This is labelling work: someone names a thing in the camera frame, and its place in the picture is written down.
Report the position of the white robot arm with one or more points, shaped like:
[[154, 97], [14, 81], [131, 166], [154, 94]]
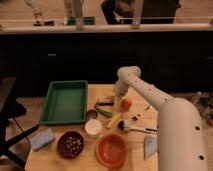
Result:
[[180, 137]]

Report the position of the black bristle brush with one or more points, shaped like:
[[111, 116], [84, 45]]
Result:
[[125, 126]]

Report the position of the small metal spoon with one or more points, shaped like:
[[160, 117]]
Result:
[[137, 116]]

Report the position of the green cucumber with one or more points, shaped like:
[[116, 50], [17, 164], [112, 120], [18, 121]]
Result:
[[103, 112]]

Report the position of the blue sponge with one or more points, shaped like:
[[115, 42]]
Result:
[[41, 139]]

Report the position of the yellow banana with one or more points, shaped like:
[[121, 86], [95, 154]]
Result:
[[113, 120]]

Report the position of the red bowl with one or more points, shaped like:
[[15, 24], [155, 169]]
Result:
[[111, 150]]

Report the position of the grey folded cloth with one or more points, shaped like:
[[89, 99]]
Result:
[[150, 146]]

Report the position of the small metal cup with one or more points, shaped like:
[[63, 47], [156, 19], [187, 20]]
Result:
[[91, 114]]

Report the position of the white round lid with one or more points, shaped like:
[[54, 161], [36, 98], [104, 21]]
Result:
[[93, 128]]

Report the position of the green plastic tray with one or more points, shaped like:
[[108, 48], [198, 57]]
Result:
[[65, 103]]

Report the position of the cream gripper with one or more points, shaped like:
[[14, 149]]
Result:
[[117, 102]]

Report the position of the green box on shelf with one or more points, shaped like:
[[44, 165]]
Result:
[[89, 20]]

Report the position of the dark bowl with nuts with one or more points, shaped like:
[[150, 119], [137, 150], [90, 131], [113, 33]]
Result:
[[70, 145]]

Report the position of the black chair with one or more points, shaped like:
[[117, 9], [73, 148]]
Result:
[[10, 108]]

